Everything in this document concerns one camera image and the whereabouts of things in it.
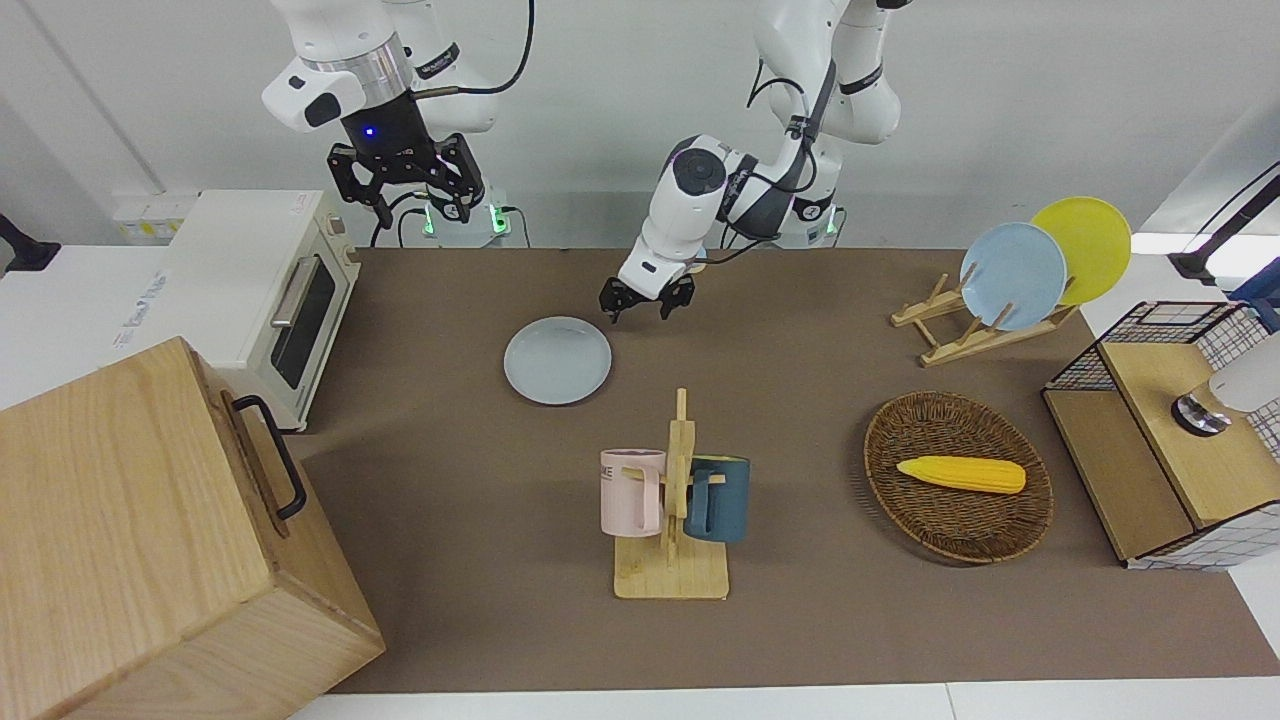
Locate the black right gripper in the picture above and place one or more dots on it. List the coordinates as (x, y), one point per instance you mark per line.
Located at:
(400, 165)

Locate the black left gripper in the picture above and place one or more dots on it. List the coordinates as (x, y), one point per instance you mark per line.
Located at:
(650, 292)

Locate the gray round plate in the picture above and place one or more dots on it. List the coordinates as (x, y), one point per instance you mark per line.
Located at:
(557, 360)

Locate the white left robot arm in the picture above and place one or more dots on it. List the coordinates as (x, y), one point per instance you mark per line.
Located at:
(670, 225)

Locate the wooden plate rack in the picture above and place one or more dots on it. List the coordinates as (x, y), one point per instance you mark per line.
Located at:
(960, 345)

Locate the light blue plate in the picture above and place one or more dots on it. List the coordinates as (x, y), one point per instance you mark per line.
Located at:
(1012, 275)

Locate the yellow plate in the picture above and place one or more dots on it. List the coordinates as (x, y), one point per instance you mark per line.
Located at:
(1095, 240)

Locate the white toaster oven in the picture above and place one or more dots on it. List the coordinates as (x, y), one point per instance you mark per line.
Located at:
(240, 240)

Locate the pink mug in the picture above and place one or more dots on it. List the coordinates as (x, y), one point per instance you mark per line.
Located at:
(622, 500)

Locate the dark blue mug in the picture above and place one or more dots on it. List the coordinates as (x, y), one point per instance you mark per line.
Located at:
(725, 500)

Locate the wooden mug rack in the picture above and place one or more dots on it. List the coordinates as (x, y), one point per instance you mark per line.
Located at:
(670, 575)

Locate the yellow corn cob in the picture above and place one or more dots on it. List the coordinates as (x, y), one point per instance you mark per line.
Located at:
(960, 474)

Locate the brown table mat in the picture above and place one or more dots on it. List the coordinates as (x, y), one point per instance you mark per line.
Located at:
(800, 640)

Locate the brown wicker basket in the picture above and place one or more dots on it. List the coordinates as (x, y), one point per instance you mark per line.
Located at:
(950, 530)

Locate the black clamp stand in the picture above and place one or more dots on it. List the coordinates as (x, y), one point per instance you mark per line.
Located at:
(25, 250)
(1215, 245)

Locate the wooden drawer cabinet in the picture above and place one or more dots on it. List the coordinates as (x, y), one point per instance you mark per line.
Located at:
(130, 550)

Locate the white wall outlet strip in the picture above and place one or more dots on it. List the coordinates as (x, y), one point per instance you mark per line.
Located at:
(155, 218)

